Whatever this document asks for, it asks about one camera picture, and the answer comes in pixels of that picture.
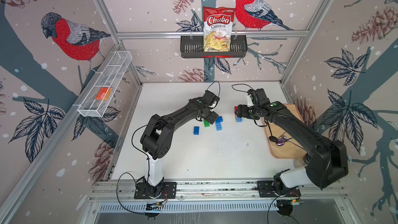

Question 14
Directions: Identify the green lego brick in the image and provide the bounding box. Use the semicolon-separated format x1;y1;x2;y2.
203;120;210;128

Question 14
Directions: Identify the small blue lego brick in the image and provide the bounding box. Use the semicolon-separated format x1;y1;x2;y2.
193;126;200;135

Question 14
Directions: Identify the blue square lego brick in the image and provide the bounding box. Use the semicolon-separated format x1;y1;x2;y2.
216;116;223;123

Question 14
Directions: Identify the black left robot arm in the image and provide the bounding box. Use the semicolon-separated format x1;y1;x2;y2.
139;90;220;198

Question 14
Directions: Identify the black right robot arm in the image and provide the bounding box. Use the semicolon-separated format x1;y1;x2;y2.
235;89;349;196

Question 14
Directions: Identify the purple spoon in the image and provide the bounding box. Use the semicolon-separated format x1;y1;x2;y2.
269;135;290;146

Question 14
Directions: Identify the tan wooden tray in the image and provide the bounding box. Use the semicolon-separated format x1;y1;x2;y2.
262;103;315;160

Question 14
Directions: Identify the Chuba cassava chips bag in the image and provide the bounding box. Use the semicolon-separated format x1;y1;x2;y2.
203;7;235;52

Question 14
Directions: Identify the orange red block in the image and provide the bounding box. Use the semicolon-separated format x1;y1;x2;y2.
95;87;112;101

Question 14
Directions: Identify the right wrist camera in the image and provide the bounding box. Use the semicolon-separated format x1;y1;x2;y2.
246;94;254;107

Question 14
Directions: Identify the black wire basket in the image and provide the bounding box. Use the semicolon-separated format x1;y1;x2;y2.
180;35;248;59

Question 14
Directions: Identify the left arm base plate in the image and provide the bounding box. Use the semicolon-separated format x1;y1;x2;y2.
134;182;177;200

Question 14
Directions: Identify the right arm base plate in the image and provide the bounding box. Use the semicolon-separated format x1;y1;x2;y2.
255;180;301;198

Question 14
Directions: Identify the white wire shelf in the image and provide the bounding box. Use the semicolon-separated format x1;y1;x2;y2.
77;51;132;118

